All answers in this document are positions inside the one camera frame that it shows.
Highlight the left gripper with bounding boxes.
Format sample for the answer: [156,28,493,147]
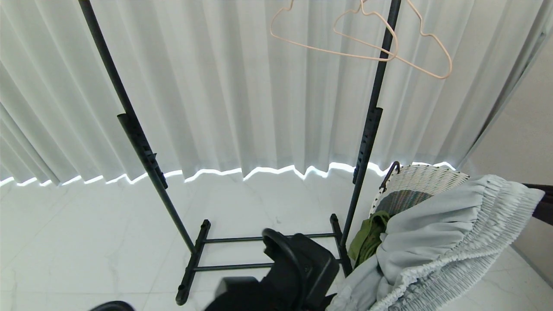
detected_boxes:
[270,233,340,311]

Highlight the pale grey shorts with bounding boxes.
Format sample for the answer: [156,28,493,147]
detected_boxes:
[326,174,546,311]

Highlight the pink clothes hanger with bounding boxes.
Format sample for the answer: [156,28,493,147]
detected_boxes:
[270,0,399,62]
[333,0,453,80]

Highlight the white laundry basket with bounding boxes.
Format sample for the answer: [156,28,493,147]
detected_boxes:
[369,161,471,217]

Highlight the black clothes rack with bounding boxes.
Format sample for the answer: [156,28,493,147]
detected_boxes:
[78,0,402,306]

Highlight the green garment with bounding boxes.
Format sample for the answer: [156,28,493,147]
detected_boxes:
[348,210,391,269]

